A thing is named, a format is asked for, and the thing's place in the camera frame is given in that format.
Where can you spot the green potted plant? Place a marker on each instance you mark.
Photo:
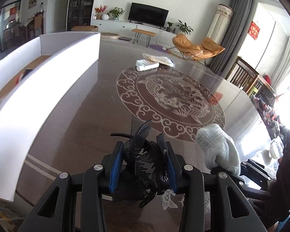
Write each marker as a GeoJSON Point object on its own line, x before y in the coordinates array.
{"type": "Point", "coordinates": [116, 12]}
{"type": "Point", "coordinates": [184, 28]}

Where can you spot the orange rocking lounge chair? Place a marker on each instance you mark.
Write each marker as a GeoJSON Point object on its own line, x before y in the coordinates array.
{"type": "Point", "coordinates": [206, 50]}

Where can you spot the green potted plant right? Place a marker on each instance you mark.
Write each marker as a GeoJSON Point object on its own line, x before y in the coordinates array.
{"type": "Point", "coordinates": [184, 28]}

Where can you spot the black flat television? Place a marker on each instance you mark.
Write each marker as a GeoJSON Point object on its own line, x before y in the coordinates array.
{"type": "Point", "coordinates": [147, 14]}

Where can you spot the red flower vase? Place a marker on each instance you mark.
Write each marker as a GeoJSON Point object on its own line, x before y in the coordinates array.
{"type": "Point", "coordinates": [99, 11]}

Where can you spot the grey curtain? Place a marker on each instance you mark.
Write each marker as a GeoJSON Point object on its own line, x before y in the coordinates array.
{"type": "Point", "coordinates": [233, 38]}

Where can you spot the wooden dining chair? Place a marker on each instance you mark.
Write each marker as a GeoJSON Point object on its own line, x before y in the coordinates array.
{"type": "Point", "coordinates": [243, 76]}

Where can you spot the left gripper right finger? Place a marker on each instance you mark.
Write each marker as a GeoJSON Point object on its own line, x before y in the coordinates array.
{"type": "Point", "coordinates": [230, 209]}

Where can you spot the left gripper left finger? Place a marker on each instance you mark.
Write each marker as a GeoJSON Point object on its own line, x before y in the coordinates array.
{"type": "Point", "coordinates": [56, 209]}

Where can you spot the white tv cabinet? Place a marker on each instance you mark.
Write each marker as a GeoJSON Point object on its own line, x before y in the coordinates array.
{"type": "Point", "coordinates": [125, 28]}

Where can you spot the bag of cotton swabs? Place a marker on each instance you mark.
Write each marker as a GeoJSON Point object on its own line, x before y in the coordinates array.
{"type": "Point", "coordinates": [159, 59]}

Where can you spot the brown cardboard box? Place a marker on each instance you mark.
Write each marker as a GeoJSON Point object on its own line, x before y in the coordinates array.
{"type": "Point", "coordinates": [85, 29]}

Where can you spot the white medicine box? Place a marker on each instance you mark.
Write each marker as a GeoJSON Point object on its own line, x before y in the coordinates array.
{"type": "Point", "coordinates": [145, 64]}

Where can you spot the white knit beanie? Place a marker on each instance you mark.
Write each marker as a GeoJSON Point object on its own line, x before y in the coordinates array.
{"type": "Point", "coordinates": [219, 149]}

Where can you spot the dark glass display cabinet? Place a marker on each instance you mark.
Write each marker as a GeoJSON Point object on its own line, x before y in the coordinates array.
{"type": "Point", "coordinates": [79, 13]}

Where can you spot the green potted plant left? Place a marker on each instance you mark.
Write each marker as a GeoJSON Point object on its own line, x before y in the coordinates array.
{"type": "Point", "coordinates": [116, 12]}

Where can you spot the red paper window decoration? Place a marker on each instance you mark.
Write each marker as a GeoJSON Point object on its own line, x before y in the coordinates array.
{"type": "Point", "coordinates": [253, 31]}

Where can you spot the white cardboard storage box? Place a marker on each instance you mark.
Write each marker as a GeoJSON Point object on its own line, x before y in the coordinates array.
{"type": "Point", "coordinates": [25, 109]}

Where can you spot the round cat scratcher bed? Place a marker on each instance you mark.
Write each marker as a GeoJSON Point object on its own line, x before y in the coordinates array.
{"type": "Point", "coordinates": [109, 36]}

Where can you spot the purple round floor mat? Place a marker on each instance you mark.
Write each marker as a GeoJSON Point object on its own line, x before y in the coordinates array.
{"type": "Point", "coordinates": [158, 48]}

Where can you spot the wooden bench hairpin legs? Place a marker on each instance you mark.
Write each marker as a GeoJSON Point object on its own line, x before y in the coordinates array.
{"type": "Point", "coordinates": [139, 32]}

